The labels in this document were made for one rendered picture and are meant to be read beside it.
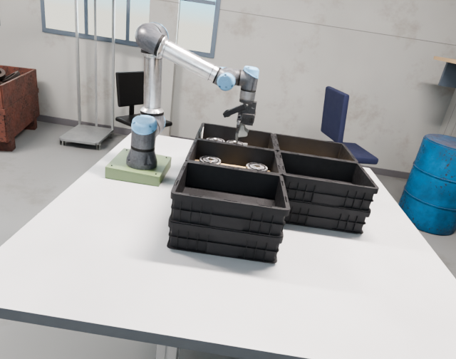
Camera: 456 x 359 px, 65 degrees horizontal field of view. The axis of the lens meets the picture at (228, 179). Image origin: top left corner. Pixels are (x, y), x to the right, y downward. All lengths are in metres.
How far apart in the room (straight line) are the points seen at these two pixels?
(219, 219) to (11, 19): 4.14
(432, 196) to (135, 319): 2.90
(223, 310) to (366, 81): 3.63
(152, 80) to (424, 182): 2.52
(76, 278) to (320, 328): 0.74
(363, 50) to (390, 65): 0.35
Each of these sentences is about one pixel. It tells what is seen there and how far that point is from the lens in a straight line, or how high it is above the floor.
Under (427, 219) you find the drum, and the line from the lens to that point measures 3.59.
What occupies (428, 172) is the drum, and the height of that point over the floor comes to 0.53.
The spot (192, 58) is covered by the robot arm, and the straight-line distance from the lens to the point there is 1.62.
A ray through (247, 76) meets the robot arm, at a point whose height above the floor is 1.24.
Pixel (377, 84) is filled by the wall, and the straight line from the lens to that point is 4.44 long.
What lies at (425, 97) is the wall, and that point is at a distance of 4.65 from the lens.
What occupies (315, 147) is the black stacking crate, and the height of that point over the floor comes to 0.89.
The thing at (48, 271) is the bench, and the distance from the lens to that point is 1.25.
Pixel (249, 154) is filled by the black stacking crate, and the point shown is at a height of 0.89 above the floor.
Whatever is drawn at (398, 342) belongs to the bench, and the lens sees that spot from 1.22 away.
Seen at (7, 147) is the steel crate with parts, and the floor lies 0.04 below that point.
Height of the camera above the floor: 1.47
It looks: 24 degrees down
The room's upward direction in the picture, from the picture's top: 9 degrees clockwise
